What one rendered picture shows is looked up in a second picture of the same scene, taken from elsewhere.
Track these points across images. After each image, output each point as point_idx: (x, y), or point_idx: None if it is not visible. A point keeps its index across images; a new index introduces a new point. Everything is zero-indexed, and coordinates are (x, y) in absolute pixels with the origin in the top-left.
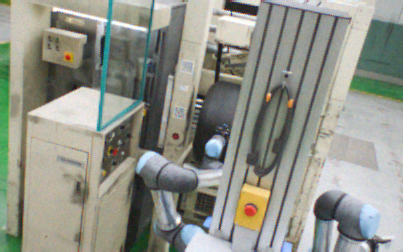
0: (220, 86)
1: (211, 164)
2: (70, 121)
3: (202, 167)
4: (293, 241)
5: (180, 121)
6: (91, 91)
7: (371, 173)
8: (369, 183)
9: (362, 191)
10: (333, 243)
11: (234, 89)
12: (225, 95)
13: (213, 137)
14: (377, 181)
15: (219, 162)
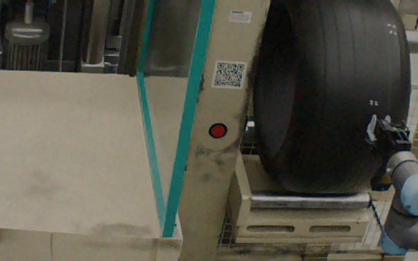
0: (330, 2)
1: (413, 229)
2: (77, 220)
3: (391, 238)
4: (414, 250)
5: (230, 94)
6: (16, 80)
7: None
8: None
9: None
10: None
11: (361, 6)
12: (353, 27)
13: (401, 163)
14: None
15: None
